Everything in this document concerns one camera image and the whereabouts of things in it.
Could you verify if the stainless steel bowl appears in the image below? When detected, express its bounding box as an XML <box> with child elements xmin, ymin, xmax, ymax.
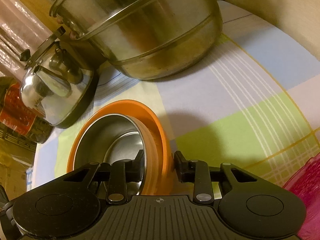
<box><xmin>75</xmin><ymin>114</ymin><xmax>146</xmax><ymax>199</ymax></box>

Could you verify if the orange plastic bowl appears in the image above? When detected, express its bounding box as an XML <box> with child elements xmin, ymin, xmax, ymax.
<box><xmin>66</xmin><ymin>100</ymin><xmax>176</xmax><ymax>195</ymax></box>

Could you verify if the pink glass plate floral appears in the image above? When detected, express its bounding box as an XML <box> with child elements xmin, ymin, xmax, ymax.
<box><xmin>283</xmin><ymin>154</ymin><xmax>320</xmax><ymax>239</ymax></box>

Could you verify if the checkered tablecloth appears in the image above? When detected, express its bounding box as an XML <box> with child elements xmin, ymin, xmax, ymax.
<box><xmin>27</xmin><ymin>1</ymin><xmax>319</xmax><ymax>188</ymax></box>

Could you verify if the stainless steel kettle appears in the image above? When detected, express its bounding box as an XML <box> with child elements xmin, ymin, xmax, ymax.
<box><xmin>20</xmin><ymin>27</ymin><xmax>99</xmax><ymax>128</ymax></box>

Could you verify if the cooking oil bottle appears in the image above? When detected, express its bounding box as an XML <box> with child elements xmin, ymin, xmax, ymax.
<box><xmin>1</xmin><ymin>76</ymin><xmax>53</xmax><ymax>144</ymax></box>

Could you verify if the stainless steel steamer pot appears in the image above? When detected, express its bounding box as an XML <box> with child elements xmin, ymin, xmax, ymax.
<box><xmin>49</xmin><ymin>0</ymin><xmax>222</xmax><ymax>80</ymax></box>

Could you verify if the beige curtain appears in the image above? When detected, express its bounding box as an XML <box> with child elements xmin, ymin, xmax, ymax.
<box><xmin>1</xmin><ymin>0</ymin><xmax>52</xmax><ymax>81</ymax></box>

